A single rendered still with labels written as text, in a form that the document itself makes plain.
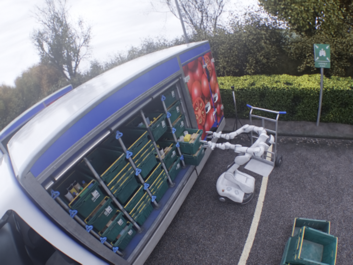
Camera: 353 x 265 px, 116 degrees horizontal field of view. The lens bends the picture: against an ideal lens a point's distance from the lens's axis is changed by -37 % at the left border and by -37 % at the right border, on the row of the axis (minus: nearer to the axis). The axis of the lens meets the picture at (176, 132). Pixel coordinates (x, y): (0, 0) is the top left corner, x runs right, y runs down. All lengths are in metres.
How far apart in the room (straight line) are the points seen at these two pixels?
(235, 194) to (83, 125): 2.43
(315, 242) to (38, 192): 2.93
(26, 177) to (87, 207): 0.77
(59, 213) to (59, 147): 0.55
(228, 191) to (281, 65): 5.14
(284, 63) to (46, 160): 6.94
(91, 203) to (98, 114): 0.91
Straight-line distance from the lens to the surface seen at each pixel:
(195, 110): 3.02
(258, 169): 3.74
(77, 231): 1.75
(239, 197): 2.99
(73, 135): 1.49
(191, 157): 2.96
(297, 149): 4.31
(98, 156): 2.46
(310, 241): 2.55
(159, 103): 2.61
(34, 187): 1.45
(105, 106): 1.65
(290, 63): 6.94
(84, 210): 1.89
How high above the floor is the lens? 2.69
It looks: 29 degrees down
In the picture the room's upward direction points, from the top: 18 degrees counter-clockwise
